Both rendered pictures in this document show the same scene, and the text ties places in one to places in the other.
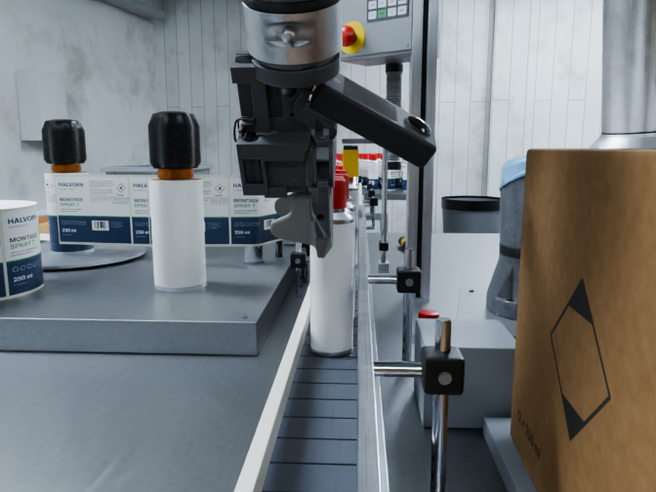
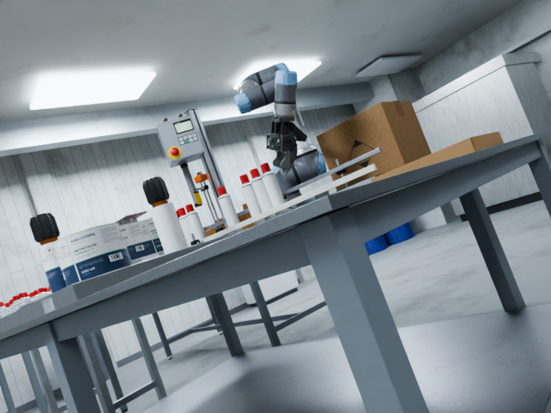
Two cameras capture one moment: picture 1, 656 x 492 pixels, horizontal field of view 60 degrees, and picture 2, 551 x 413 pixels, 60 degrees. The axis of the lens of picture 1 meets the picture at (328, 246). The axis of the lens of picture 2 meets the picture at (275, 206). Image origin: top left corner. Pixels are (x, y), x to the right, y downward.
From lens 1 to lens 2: 150 cm
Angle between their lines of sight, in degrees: 54
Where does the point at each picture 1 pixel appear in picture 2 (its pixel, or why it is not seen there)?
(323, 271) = (276, 188)
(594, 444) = (373, 159)
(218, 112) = not seen: outside the picture
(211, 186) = (139, 226)
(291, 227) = (284, 163)
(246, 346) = not seen: hidden behind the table
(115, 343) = not seen: hidden behind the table
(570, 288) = (352, 144)
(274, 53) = (290, 113)
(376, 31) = (185, 148)
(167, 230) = (174, 224)
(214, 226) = (147, 246)
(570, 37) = (88, 209)
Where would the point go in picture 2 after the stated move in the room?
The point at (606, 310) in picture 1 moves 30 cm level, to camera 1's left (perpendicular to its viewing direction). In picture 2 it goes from (365, 138) to (322, 142)
